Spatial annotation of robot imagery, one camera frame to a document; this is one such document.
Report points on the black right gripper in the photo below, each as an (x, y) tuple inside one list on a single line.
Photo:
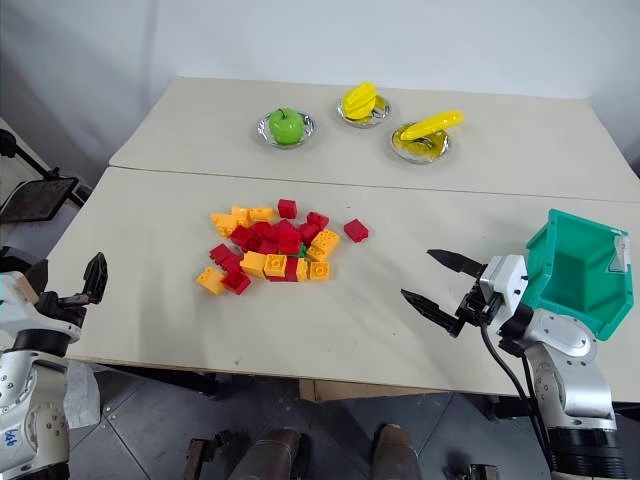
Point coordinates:
[(472, 309)]

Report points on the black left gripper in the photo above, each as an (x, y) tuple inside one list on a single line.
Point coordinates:
[(60, 306)]

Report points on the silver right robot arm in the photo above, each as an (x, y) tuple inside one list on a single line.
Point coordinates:
[(570, 370)]

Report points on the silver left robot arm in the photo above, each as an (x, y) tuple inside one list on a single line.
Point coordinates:
[(30, 400)]

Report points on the brown cardboard box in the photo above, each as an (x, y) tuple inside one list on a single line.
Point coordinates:
[(350, 391)]

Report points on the black tablet on stand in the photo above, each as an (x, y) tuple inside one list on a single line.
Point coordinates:
[(37, 198)]

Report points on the white crumpled plastic sheet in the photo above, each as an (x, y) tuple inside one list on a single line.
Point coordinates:
[(80, 400)]

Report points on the metal plate under banana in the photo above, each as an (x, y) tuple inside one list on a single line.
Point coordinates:
[(422, 149)]

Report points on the green plastic bin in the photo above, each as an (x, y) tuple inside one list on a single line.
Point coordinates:
[(582, 277)]

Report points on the green plastic toy brick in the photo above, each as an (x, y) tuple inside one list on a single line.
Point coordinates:
[(302, 250)]

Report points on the yellow toy banana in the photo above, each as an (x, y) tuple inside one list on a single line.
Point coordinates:
[(432, 126)]

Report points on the dark brown rounded shape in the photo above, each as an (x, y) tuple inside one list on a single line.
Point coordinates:
[(275, 455), (395, 454)]

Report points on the clear label holder on bin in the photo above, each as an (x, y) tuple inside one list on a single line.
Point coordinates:
[(620, 257)]

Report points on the metal plate under starfruit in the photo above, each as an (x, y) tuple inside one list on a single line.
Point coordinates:
[(382, 112)]

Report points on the yellow banana bunch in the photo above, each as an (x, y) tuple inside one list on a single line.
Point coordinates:
[(360, 100)]

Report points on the metal plate under apple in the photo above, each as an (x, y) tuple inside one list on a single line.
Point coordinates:
[(310, 131)]

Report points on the green toy apple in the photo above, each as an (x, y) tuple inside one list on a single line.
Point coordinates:
[(286, 126)]

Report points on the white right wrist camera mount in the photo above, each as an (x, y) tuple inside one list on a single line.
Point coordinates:
[(504, 282)]

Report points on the black table frame bracket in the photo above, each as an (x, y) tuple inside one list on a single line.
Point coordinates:
[(507, 409)]

